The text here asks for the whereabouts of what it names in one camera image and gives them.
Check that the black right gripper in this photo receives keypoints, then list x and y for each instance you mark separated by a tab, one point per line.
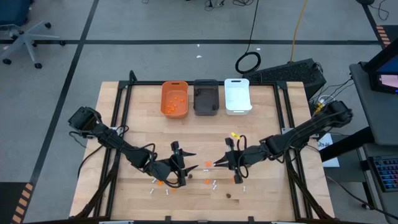
245	157

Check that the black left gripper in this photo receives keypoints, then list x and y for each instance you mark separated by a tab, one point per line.
164	169

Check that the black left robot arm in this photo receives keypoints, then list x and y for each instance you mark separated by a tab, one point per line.
118	144

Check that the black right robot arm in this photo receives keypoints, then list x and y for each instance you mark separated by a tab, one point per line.
304	130

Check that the yellow tape tag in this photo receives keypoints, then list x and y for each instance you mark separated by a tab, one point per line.
235	135

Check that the dark grey plastic bin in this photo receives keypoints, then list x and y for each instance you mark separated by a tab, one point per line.
206	99

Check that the white plastic bin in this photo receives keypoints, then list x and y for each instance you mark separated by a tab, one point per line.
237	96

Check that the orange plastic bin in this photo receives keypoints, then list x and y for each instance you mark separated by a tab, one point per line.
178	91

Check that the white paper sheet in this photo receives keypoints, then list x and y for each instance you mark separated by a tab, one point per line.
332	162

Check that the black computer tower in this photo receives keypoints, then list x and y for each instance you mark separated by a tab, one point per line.
286	74

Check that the power strip yellow plugs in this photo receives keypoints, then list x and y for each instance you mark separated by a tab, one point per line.
319	107

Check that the black desk support beam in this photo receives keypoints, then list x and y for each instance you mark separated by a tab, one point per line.
348	146

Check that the grey keyboard shelf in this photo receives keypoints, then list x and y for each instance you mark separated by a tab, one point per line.
373	149

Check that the grey desk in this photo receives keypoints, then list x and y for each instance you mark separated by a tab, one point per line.
373	124

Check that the backlit computer keyboard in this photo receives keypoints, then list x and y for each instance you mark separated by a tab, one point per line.
387	174

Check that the black hazard striped mat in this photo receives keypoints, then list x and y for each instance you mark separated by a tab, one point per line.
384	35
12	199

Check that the black computer monitor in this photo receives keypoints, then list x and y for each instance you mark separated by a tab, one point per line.
385	77

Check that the office chair base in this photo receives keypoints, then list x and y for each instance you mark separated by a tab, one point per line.
27	42

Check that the black round base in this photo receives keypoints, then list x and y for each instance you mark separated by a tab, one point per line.
365	1

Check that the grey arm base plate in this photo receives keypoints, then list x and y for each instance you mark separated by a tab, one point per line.
113	128
287	130

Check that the black aluminium table frame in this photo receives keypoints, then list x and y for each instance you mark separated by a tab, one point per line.
146	83

